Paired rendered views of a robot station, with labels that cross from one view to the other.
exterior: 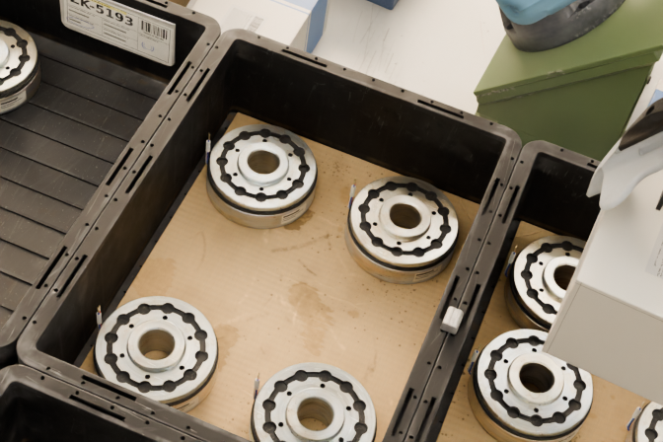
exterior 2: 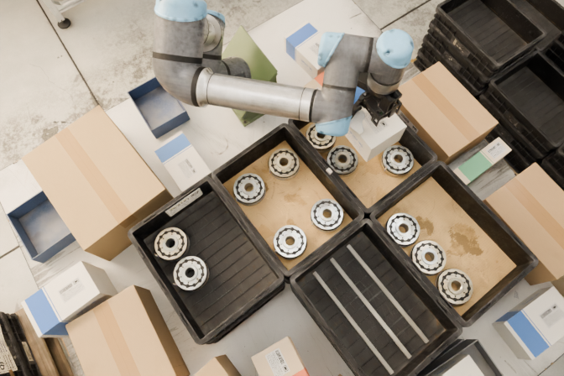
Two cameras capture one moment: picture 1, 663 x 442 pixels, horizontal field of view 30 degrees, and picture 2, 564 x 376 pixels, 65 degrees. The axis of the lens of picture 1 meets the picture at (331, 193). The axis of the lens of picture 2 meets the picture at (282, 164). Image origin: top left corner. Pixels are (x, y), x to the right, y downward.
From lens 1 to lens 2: 0.64 m
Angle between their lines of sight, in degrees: 27
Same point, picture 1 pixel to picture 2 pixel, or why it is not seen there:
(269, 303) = (286, 206)
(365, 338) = (307, 190)
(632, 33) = (263, 73)
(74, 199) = (228, 240)
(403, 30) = (199, 120)
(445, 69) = (219, 117)
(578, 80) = not seen: hidden behind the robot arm
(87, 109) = (200, 223)
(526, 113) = not seen: hidden behind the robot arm
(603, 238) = (363, 137)
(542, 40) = not seen: hidden behind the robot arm
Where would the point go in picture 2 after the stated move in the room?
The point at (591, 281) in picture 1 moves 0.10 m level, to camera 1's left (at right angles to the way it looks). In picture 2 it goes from (373, 146) to (351, 174)
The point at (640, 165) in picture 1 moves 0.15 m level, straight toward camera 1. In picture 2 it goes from (358, 120) to (392, 165)
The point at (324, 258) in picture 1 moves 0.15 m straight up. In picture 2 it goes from (280, 187) to (279, 171)
